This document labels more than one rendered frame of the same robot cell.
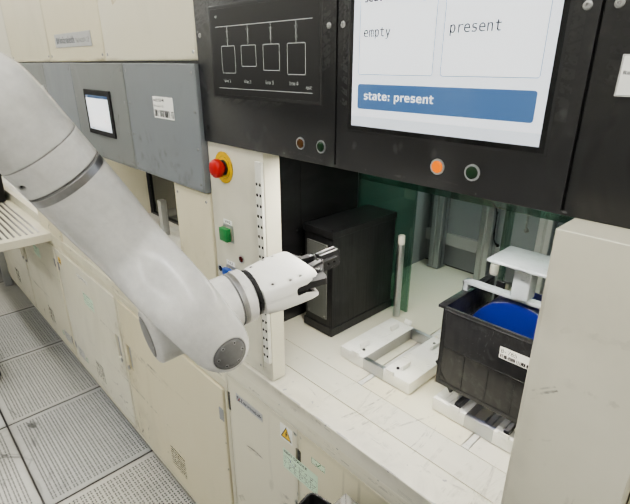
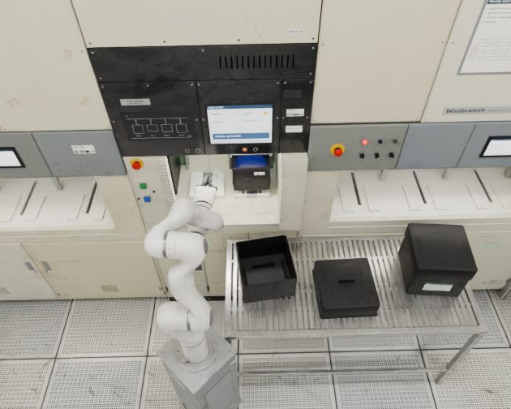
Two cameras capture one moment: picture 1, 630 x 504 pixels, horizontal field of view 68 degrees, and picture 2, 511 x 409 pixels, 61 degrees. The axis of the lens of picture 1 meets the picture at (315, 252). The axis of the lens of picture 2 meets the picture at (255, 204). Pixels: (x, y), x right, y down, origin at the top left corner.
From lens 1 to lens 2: 1.61 m
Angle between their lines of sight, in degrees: 46
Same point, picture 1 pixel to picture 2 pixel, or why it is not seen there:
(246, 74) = (152, 133)
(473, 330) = (244, 171)
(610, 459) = (300, 194)
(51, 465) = (27, 347)
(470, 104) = (252, 135)
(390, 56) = (224, 127)
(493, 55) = (256, 126)
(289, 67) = (178, 131)
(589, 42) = (278, 123)
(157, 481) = (93, 307)
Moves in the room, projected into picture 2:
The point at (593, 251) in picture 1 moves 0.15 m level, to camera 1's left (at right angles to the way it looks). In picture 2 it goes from (290, 162) to (269, 179)
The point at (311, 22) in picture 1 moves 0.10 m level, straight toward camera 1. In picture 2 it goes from (188, 118) to (203, 128)
